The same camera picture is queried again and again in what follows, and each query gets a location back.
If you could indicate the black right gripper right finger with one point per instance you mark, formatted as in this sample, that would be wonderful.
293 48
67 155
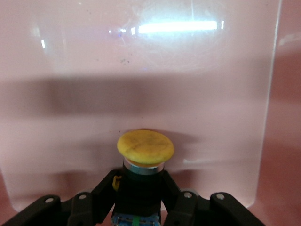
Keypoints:
202 212

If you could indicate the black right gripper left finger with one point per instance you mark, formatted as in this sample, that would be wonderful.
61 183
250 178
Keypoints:
77 209

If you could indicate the yellow mushroom push button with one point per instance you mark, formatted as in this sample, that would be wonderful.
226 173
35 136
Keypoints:
145 147

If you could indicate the pink plastic bin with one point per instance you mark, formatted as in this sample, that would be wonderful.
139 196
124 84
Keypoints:
150 94

